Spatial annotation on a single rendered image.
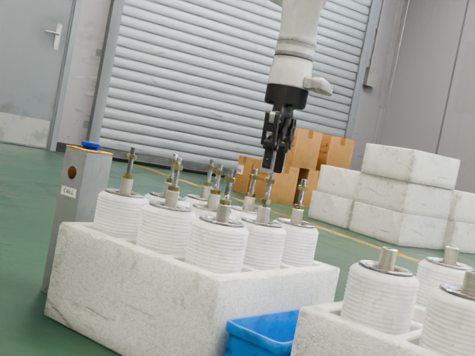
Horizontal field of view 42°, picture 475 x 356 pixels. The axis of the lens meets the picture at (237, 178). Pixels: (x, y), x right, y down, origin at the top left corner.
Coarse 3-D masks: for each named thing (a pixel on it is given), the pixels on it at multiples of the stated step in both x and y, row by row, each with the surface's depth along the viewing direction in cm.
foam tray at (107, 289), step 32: (64, 224) 114; (64, 256) 114; (96, 256) 108; (128, 256) 104; (160, 256) 101; (64, 288) 113; (96, 288) 108; (128, 288) 103; (160, 288) 99; (192, 288) 95; (224, 288) 93; (256, 288) 100; (288, 288) 108; (320, 288) 118; (64, 320) 112; (96, 320) 107; (128, 320) 103; (160, 320) 98; (192, 320) 95; (224, 320) 95; (128, 352) 102; (160, 352) 98; (192, 352) 94; (224, 352) 96
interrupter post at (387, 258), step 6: (384, 252) 85; (390, 252) 84; (396, 252) 85; (384, 258) 85; (390, 258) 84; (396, 258) 85; (378, 264) 86; (384, 264) 85; (390, 264) 85; (390, 270) 85
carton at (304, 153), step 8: (296, 128) 478; (296, 136) 476; (304, 136) 478; (312, 136) 482; (320, 136) 487; (296, 144) 475; (304, 144) 479; (312, 144) 484; (288, 152) 482; (296, 152) 476; (304, 152) 480; (312, 152) 485; (288, 160) 480; (296, 160) 478; (304, 160) 482; (312, 160) 486; (312, 168) 487
